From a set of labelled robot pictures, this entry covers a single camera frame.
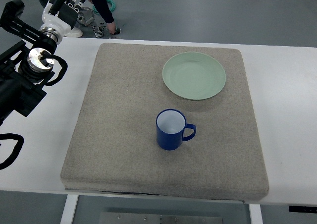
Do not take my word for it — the metal base plate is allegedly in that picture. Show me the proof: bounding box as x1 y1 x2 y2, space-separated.
98 212 223 224

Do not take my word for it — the person bare hand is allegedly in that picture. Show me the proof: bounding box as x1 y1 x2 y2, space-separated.
106 21 116 35

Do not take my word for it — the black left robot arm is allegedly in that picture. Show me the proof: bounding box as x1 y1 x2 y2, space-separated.
0 0 57 122

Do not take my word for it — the white round stand base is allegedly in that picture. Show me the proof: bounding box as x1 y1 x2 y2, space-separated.
64 27 83 38

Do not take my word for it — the green coiled cable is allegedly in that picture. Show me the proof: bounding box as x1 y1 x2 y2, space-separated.
92 0 116 14

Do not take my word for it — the white table leg frame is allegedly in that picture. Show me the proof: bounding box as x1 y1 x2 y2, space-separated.
60 194 79 224

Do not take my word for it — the blue enamel cup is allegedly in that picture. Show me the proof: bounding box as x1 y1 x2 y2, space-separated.
156 109 196 151

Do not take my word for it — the light green plate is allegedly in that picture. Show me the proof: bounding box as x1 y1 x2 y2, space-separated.
162 52 226 100

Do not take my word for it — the person forearm dark sleeve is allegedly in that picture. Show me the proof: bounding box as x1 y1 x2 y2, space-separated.
91 0 114 24

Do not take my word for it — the beige cushion mat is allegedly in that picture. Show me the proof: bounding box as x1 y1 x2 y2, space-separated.
60 43 269 201

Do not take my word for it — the small electronic parts pile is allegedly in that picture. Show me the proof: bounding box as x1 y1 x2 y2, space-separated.
91 23 121 39

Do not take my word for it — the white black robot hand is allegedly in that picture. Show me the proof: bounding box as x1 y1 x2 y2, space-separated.
40 0 86 44

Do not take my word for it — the black table control panel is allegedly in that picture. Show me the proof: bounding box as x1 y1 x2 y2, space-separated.
289 206 317 214

